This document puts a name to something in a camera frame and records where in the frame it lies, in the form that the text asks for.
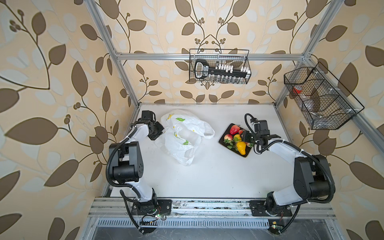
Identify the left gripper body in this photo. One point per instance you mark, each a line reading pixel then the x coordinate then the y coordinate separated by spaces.
pixel 157 129

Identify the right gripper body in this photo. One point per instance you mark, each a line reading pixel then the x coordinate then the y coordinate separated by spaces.
pixel 250 137

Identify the orange fake fruit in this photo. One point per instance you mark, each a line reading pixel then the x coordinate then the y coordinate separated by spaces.
pixel 241 147

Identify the red fake apple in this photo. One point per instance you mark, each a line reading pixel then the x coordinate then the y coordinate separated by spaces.
pixel 234 129
pixel 228 138

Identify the white plastic bag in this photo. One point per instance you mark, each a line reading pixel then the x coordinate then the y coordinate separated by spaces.
pixel 183 133

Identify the yellow fake lemon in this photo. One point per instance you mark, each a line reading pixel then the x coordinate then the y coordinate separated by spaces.
pixel 232 145

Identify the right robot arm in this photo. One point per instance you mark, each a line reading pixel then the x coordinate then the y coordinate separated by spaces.
pixel 312 178

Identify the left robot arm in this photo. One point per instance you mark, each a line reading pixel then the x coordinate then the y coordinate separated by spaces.
pixel 125 166

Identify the black square tray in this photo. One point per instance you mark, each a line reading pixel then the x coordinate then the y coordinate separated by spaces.
pixel 221 142

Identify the red capped plastic bottle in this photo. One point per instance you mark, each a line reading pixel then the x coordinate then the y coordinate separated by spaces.
pixel 297 90

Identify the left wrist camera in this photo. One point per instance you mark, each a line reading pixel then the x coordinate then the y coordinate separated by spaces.
pixel 148 116

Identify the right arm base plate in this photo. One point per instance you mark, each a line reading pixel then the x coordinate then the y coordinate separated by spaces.
pixel 264 209

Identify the right wire basket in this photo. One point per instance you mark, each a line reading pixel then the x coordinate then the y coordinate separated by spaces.
pixel 325 102

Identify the wire basket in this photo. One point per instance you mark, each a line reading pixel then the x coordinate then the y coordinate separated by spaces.
pixel 235 57
pixel 325 102

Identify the back wire basket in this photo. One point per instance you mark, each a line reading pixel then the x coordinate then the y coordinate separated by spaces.
pixel 235 57

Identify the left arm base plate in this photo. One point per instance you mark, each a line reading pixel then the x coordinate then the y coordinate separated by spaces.
pixel 159 207

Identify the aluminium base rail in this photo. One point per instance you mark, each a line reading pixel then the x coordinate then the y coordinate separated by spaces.
pixel 190 213

